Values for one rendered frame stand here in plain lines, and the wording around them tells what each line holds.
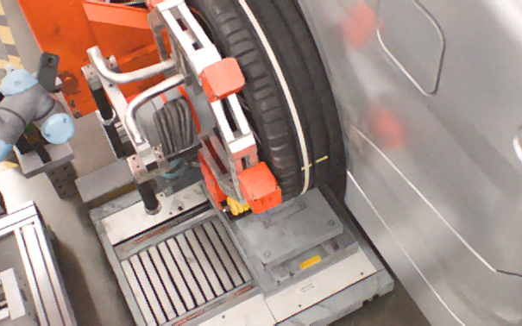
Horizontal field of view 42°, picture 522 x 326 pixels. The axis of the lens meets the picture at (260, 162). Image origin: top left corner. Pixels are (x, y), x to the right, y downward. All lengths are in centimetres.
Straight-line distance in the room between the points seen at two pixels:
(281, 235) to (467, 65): 142
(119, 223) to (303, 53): 126
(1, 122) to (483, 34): 106
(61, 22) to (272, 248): 96
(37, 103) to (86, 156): 127
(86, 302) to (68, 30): 100
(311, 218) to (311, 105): 81
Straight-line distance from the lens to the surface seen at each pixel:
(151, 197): 172
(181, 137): 158
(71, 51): 215
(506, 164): 101
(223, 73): 148
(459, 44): 98
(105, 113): 196
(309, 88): 157
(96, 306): 256
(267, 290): 229
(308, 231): 230
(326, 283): 238
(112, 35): 219
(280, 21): 157
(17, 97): 164
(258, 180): 162
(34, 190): 290
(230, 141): 157
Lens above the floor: 223
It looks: 54 degrees down
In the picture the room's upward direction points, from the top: 8 degrees counter-clockwise
